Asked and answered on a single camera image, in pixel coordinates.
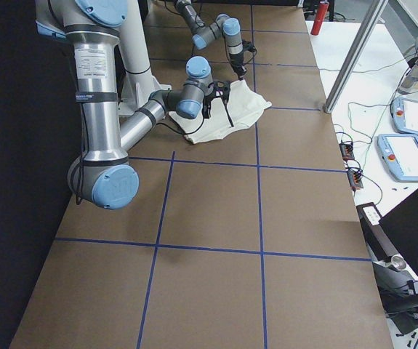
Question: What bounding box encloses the orange black connector box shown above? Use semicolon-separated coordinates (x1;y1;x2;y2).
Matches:
339;142;355;161

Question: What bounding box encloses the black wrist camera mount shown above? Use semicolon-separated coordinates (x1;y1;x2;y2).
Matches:
212;80;231;103
242;39;257;55

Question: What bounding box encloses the white side desk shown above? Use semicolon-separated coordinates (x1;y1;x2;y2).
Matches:
310;22;418;214

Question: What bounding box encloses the red cylinder bottle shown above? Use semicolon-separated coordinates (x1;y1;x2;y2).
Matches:
310;0;329;36

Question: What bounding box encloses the white camera mast with base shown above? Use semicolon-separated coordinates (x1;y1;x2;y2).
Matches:
118;0;171;117

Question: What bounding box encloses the near grey teach pendant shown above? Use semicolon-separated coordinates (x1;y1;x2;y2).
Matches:
377;134;418;182

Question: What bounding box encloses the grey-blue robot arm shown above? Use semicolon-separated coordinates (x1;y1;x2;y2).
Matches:
173;0;256;80
36;1;213;209

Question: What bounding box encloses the cream long-sleeve cat shirt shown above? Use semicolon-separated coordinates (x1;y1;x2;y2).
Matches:
169;81;272;144

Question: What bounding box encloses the aluminium frame post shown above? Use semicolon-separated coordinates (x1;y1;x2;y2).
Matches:
323;0;389;113

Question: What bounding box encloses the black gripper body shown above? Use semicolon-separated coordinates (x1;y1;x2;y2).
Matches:
201;95;217;119
229;52;247;75

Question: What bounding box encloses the far grey teach pendant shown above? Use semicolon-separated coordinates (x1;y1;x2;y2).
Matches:
390;96;418;136

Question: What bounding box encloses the grey teach pendant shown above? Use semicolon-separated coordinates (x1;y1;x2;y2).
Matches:
390;96;418;136
377;134;418;182

